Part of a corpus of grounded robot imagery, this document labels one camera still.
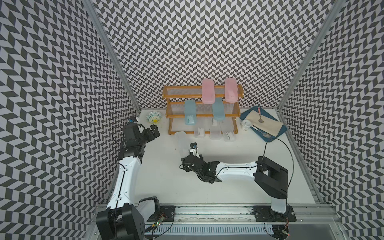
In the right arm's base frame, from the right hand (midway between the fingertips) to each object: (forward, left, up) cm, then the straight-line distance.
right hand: (187, 160), depth 85 cm
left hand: (+10, +20, +15) cm, 27 cm away
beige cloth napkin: (+31, -59, -7) cm, 67 cm away
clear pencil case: (+5, +2, +1) cm, 6 cm away
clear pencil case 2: (+22, -7, -3) cm, 23 cm away
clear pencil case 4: (+22, -18, -4) cm, 29 cm away
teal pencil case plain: (+33, -20, +8) cm, 40 cm away
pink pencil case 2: (+32, -26, +24) cm, 47 cm away
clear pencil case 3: (+23, -27, -3) cm, 36 cm away
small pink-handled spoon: (+34, -52, -6) cm, 62 cm away
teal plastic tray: (+19, -55, -6) cm, 58 cm away
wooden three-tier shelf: (+30, +6, +23) cm, 38 cm away
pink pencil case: (+32, -13, +23) cm, 42 cm away
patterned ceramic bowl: (+37, +28, -4) cm, 46 cm away
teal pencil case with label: (+22, -2, +10) cm, 25 cm away
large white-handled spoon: (+20, -53, -5) cm, 57 cm away
